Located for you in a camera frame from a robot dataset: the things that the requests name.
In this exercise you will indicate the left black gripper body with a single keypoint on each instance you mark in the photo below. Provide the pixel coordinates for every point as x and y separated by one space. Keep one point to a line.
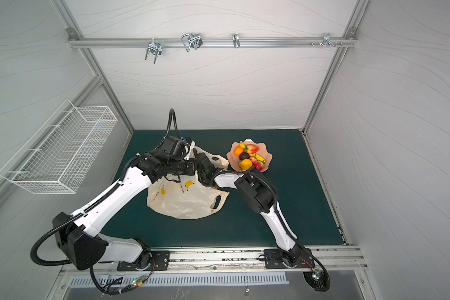
182 167

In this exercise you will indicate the white ventilation grille strip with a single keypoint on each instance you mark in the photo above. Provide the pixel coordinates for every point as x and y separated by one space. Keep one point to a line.
187 279

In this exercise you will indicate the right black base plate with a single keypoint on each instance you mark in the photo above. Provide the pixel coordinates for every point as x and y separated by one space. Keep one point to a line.
273 259

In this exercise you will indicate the metal u-bolt clamp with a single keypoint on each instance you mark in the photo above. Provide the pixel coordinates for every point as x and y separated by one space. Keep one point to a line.
154 49
191 41

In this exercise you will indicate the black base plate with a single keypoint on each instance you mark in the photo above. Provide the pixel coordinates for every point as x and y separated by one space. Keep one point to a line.
159 259
273 259

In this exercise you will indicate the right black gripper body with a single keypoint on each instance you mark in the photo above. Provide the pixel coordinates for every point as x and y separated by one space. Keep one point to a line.
204 162

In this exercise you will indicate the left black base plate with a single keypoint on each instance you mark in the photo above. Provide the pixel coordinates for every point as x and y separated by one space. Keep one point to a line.
159 259

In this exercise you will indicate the metal bracket with bolts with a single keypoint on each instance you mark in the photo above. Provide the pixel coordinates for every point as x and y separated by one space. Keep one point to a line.
327 42

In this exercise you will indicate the yellow toy lemon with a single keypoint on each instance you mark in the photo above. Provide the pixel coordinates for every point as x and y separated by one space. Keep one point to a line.
245 164

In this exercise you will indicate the small yellow-green toy banana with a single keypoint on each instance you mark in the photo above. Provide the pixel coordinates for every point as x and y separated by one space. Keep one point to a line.
259 158

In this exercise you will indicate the white wire basket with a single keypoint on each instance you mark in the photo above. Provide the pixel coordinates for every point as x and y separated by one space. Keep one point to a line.
56 159

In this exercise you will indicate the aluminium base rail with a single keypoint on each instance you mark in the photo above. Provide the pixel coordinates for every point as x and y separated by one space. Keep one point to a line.
246 259

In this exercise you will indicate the aluminium top crossbar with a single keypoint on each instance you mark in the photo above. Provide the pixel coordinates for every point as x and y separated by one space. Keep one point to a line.
208 42

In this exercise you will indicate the black round fan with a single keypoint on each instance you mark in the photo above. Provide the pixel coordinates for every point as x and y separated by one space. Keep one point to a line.
318 280

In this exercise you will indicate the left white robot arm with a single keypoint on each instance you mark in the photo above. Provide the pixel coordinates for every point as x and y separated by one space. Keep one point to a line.
82 240

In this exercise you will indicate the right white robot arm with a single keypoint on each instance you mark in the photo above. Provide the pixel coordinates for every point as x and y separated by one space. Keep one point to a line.
260 195

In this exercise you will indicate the red strawberry toy upper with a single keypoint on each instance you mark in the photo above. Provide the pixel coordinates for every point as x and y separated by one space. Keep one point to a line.
251 149

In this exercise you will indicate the orange toy fruit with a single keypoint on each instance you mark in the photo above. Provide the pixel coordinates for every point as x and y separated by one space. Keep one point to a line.
238 151

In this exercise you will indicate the cream banana-print plastic bag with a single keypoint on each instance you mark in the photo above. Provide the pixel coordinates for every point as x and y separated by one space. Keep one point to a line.
179 196

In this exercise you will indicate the dark brown toy fruit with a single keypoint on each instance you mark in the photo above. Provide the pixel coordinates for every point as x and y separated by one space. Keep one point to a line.
244 156

